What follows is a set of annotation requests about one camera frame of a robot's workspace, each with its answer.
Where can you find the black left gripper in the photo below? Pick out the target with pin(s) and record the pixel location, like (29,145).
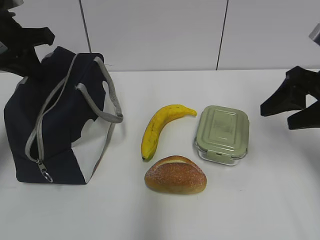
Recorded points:
(13,38)

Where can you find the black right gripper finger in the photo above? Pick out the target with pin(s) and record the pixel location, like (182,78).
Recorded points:
(291,94)
(306,117)

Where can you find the green lid glass container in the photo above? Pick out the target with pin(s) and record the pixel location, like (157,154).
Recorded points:
(222,135)

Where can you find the navy and white lunch bag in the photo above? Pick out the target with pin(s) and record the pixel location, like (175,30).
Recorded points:
(58,127)

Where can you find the brown bread loaf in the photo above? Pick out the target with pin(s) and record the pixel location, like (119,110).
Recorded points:
(176,175)

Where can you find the yellow banana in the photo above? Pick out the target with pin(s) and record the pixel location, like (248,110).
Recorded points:
(156,124)

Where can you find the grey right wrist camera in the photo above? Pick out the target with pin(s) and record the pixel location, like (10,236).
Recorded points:
(315,34)

